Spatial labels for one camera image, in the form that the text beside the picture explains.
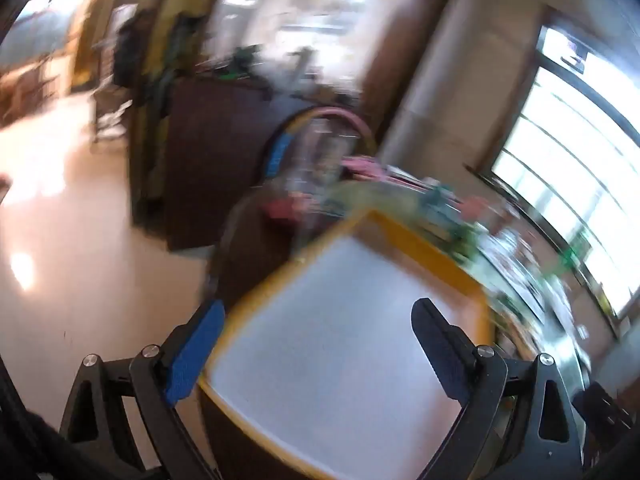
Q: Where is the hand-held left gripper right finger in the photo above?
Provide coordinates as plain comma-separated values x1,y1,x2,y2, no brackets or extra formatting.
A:
411,298,586,480

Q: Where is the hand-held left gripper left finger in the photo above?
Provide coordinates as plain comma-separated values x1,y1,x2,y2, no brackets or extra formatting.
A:
59,299,227,480

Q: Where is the yellow cardboard box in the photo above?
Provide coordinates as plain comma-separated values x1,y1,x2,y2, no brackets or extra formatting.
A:
197,208,498,480

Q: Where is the dark wooden cabinet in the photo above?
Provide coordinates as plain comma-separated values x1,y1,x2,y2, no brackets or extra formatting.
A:
127,77,321,253

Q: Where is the pink cloth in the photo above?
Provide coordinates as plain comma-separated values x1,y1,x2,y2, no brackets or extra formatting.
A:
344,155,397,182

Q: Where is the tall clear glass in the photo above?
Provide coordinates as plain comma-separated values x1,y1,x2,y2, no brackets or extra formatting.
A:
295,120,351,256

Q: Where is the large window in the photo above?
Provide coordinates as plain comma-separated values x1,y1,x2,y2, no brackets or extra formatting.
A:
480,25,640,331

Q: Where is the pink yellow hose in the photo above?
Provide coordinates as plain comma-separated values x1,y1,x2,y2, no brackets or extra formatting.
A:
262,105,377,181

